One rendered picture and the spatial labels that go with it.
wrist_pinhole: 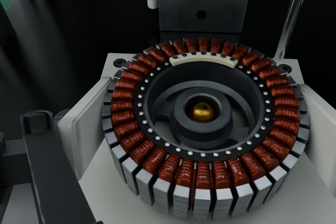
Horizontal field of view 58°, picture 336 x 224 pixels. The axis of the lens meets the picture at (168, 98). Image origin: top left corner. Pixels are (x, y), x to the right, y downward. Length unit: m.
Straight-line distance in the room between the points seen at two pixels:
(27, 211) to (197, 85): 0.13
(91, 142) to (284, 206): 0.11
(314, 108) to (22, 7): 0.29
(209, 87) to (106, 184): 0.09
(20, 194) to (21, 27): 0.17
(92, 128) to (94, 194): 0.04
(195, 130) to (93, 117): 0.05
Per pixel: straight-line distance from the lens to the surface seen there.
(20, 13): 0.35
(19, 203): 0.21
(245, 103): 0.19
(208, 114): 0.17
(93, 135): 0.16
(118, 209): 0.18
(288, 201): 0.18
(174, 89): 0.20
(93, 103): 0.16
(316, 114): 0.17
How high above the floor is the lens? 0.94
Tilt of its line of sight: 50 degrees down
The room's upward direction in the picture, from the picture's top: 2 degrees counter-clockwise
